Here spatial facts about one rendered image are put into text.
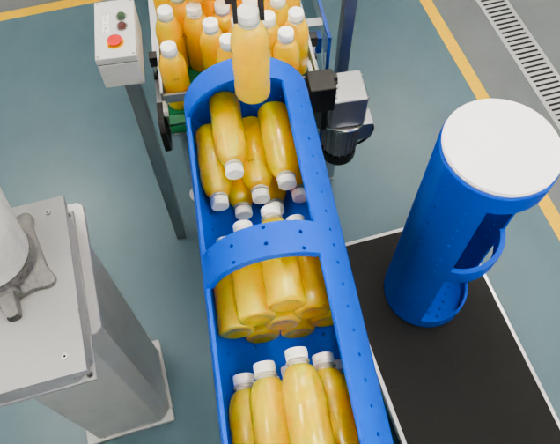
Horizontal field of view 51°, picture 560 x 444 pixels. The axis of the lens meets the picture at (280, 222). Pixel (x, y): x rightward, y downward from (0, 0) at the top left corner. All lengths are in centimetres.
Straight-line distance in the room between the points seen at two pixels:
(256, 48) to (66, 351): 65
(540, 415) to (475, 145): 106
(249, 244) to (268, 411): 28
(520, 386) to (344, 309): 126
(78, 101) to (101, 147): 30
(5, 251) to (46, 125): 182
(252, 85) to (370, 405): 60
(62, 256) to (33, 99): 185
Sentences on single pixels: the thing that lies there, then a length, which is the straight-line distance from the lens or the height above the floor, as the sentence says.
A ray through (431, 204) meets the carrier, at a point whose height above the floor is 86.
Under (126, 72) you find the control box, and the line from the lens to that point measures 156.
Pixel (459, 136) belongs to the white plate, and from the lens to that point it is 145.
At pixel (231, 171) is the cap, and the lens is 123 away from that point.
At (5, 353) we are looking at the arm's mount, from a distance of 123.
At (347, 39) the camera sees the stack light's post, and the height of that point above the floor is 80.
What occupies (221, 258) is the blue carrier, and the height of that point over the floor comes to 119.
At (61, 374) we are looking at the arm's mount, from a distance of 118.
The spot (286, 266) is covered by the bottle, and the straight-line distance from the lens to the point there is 106.
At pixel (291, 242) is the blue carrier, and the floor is 123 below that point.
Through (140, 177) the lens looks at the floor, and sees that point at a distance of 264.
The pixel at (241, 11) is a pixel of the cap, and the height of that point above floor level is 145.
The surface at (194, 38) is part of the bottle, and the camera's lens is 163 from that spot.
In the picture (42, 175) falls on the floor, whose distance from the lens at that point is 277.
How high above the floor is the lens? 215
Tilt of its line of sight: 61 degrees down
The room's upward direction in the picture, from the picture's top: 1 degrees counter-clockwise
